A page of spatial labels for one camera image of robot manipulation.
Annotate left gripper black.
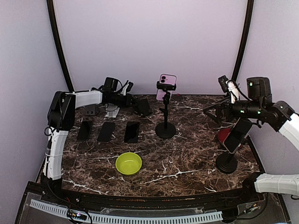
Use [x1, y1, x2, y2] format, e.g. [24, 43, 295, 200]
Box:
[110, 92, 139, 108]

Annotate black folding phone stand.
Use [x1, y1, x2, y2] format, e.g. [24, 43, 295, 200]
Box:
[133, 98, 152, 117]

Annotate white folding phone stand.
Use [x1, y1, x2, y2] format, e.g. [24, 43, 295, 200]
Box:
[105, 105, 120, 118]

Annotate large black phone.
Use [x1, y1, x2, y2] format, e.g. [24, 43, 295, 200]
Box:
[124, 121, 140, 143]

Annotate grey small phone stand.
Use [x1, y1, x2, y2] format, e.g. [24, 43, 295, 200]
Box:
[85, 105, 100, 116]

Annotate purple edged phone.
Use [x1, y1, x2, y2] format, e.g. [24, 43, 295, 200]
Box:
[97, 122, 116, 143]

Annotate pink phone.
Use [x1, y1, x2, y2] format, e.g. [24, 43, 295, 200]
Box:
[156, 74, 177, 101]

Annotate black tall phone stand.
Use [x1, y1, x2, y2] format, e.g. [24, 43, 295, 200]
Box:
[155, 92, 176, 139]

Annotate dark blue phone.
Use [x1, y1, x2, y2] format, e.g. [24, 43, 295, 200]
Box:
[77, 120, 93, 141]

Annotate green bowl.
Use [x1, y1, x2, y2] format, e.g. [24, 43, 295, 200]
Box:
[115, 152, 142, 175]

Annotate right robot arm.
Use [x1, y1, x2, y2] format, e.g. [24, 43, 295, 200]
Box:
[204, 76, 299, 203]

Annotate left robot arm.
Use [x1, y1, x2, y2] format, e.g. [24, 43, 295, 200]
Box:
[43, 78, 134, 181]

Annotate phone on right stand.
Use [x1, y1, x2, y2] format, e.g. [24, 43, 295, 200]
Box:
[223, 118, 253, 154]

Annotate black right phone stand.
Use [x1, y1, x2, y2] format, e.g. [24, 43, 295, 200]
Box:
[216, 138, 247, 174]

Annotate red bowl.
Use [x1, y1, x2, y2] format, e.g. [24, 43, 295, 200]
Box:
[217, 128, 249, 148]

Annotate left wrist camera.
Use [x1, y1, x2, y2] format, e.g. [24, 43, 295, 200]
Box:
[121, 81, 134, 96]

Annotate black front rail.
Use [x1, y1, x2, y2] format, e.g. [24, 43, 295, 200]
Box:
[28, 182, 276, 212]

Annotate left black corner post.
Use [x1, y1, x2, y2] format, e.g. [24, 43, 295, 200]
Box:
[46, 0, 75, 91]

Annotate black corner post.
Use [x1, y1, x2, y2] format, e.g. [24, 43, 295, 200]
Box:
[46, 0, 75, 91]
[231, 0, 254, 81]

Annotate right black corner post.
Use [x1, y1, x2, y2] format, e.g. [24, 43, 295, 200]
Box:
[231, 0, 254, 81]

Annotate white cable duct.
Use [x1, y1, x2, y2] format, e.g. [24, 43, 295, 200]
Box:
[29, 199, 223, 224]

